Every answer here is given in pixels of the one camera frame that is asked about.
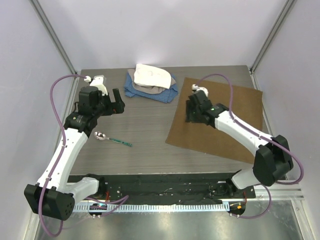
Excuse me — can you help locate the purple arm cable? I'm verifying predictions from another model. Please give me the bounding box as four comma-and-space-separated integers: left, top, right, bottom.
196, 73, 306, 220
39, 74, 130, 237

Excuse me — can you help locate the brown cloth napkin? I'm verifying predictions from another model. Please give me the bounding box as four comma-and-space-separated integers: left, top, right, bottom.
165, 77, 264, 164

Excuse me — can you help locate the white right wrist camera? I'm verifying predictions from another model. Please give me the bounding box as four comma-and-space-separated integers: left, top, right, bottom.
191, 84, 209, 97

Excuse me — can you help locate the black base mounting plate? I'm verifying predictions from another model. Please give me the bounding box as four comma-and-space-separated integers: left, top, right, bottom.
67, 172, 258, 205

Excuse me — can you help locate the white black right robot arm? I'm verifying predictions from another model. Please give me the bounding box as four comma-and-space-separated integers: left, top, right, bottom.
185, 89, 294, 198

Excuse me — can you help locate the white folded cloth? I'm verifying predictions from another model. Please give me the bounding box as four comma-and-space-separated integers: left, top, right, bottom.
133, 63, 172, 89

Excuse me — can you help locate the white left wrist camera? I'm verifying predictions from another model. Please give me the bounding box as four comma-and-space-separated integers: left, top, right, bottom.
84, 75, 109, 96

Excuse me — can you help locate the aluminium frame rail left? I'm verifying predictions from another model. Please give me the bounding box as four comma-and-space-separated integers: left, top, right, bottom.
29, 0, 77, 74

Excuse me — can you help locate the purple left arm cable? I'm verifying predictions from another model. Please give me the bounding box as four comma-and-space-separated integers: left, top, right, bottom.
39, 74, 130, 237

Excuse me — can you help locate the aluminium frame rail right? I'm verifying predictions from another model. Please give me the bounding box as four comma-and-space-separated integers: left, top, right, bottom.
249, 0, 298, 73

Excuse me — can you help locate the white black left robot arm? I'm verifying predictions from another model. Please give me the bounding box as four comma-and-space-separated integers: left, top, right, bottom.
24, 86, 125, 221

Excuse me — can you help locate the white slotted cable duct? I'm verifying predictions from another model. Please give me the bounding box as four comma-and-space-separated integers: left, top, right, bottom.
73, 202, 230, 213

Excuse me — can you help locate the blue checkered cloth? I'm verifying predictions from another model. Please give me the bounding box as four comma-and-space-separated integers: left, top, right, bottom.
124, 73, 179, 103

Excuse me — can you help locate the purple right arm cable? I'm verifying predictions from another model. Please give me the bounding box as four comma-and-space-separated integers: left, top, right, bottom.
196, 73, 306, 220

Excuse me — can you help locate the aluminium frame rail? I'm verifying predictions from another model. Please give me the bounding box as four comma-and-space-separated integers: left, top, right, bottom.
29, 0, 77, 74
249, 0, 298, 73

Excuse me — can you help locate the spoon with green handle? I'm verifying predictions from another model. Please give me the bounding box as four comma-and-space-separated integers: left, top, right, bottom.
93, 131, 133, 147

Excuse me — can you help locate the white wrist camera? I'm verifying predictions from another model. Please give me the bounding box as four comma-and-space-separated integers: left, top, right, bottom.
84, 75, 109, 96
191, 84, 209, 97

